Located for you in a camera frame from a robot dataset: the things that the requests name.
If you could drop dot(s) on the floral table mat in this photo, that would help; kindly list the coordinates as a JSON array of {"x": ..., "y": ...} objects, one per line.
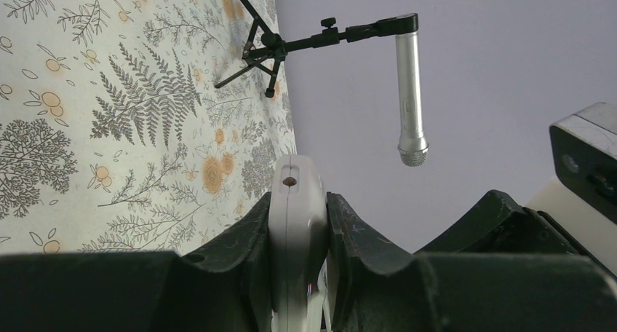
[{"x": 114, "y": 136}]

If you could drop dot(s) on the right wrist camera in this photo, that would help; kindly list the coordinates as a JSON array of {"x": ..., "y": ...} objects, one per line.
[{"x": 581, "y": 197}]

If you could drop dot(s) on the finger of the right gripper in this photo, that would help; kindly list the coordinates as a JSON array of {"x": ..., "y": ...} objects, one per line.
[{"x": 498, "y": 224}]

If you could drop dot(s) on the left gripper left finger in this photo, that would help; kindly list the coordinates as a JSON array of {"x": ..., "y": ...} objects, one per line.
[{"x": 224, "y": 285}]

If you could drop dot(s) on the black tripod mic stand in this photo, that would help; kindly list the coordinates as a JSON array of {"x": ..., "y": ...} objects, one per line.
[{"x": 267, "y": 50}]

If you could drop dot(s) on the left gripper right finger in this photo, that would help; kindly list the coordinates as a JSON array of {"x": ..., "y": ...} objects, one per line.
[{"x": 375, "y": 285}]

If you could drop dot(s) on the white remote control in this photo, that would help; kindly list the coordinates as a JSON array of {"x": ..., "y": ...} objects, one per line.
[{"x": 298, "y": 244}]

